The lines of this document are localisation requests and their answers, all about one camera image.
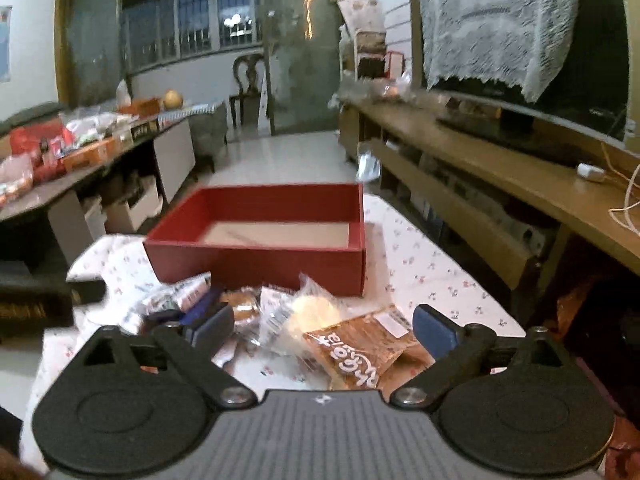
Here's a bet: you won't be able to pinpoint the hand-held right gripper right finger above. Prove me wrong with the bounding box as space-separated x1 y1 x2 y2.
390 304 583 407

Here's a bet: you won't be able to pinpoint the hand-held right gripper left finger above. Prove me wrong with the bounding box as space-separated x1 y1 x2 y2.
67 304 256 406

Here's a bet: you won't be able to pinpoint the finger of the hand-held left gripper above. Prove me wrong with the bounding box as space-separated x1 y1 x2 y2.
69 279 109 307

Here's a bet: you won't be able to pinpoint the dark blue snack packet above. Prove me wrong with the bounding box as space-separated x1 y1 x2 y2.
145 287 224 331

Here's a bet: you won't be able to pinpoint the round brown cookie packet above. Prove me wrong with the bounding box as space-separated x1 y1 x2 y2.
220 285 263 346

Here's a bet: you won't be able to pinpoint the blue white snack packet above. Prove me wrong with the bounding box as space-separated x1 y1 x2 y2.
122 272 213 336

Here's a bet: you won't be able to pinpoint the white packet black lettering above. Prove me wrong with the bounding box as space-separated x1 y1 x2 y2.
257 285 301 348

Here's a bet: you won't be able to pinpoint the red cardboard box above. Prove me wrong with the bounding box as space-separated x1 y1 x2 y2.
143 183 367 297

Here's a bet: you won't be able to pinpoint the brown snack packet white lettering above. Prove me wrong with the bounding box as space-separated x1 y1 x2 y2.
302 305 436 391

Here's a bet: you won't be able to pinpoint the white bun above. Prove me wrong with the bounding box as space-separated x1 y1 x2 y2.
275 274 347 361

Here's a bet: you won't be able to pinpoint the cherry print tablecloth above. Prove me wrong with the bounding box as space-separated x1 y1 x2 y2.
20 192 528 471

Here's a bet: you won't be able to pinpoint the long dark side table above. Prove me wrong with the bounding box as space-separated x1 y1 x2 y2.
0 110 201 261

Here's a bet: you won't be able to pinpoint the orange snack box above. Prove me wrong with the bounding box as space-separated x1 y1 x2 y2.
62 137 121 173

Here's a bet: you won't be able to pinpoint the red plastic bags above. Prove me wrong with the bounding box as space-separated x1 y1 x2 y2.
10 122 76 181

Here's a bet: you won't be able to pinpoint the white plastic bag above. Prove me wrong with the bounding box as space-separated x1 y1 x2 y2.
65 110 126 136

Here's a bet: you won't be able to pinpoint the wooden television cabinet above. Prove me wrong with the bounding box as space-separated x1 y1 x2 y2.
337 92 640 291

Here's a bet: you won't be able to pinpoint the black yellow box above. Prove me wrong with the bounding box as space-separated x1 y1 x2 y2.
129 117 161 141

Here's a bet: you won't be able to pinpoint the clear plastic bag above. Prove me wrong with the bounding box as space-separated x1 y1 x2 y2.
356 152 383 183

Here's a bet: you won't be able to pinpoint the orange fruit box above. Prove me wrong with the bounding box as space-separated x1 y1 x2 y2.
117 97 163 116

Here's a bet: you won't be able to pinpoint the clear plastic bags on cabinet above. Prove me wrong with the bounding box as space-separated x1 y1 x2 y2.
330 77 416 106

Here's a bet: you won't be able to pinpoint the dark wooden chair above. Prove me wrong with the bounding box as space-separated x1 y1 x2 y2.
229 52 266 128

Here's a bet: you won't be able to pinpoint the red gift box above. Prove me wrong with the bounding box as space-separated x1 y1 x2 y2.
385 50 407 81

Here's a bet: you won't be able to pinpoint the maroon box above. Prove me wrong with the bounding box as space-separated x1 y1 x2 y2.
357 56 386 78

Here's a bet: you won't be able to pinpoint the barred window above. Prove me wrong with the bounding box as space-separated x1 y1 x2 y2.
120 0 261 71

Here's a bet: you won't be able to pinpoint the white lace cloth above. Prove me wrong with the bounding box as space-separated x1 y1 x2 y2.
417 0 581 103

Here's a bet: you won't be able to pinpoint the black television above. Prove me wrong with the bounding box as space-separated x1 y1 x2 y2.
410 0 632 143

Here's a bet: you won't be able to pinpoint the white cable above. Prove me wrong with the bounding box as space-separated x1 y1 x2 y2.
600 140 640 236

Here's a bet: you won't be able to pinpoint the wall poster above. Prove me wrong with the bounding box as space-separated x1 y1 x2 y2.
0 7 12 83

